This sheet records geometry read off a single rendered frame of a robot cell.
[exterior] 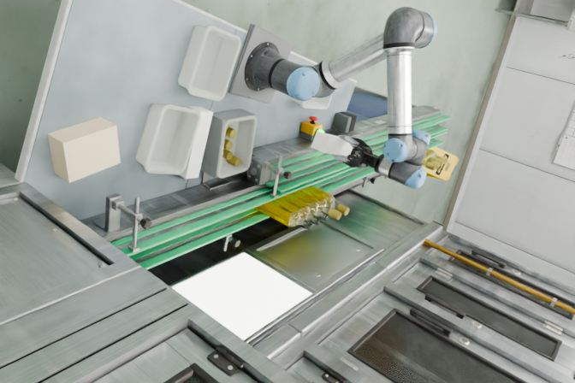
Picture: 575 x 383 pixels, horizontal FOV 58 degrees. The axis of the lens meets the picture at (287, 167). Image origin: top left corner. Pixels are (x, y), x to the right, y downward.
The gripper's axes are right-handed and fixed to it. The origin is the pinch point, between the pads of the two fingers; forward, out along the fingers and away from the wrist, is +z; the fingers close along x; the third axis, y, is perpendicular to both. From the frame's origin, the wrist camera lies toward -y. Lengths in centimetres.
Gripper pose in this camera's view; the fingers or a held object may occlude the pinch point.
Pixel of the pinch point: (338, 146)
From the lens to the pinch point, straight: 195.1
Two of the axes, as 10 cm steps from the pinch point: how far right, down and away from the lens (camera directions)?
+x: -3.3, 9.3, 1.5
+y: -5.4, -0.6, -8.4
